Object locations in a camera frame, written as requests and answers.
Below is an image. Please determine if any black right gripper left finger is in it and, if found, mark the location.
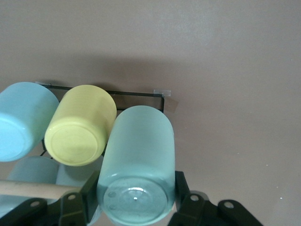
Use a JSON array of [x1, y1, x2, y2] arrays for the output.
[[0, 170, 99, 226]]

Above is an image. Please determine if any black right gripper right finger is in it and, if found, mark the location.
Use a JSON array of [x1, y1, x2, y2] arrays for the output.
[[168, 171, 261, 226]]

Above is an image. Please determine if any pale green plastic cup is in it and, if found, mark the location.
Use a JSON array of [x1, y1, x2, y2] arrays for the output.
[[96, 105, 176, 225]]

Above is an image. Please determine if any light blue plastic cup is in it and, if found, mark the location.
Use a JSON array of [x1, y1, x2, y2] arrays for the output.
[[0, 81, 61, 162]]

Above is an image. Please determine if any yellow plastic cup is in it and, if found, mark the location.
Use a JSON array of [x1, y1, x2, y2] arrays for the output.
[[44, 84, 118, 167]]

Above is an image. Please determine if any clear tape strip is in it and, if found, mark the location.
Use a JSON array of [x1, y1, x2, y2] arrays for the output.
[[153, 89, 172, 97]]

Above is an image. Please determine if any black wire rack wooden handle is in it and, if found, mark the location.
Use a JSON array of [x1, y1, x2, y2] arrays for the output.
[[0, 82, 165, 201]]

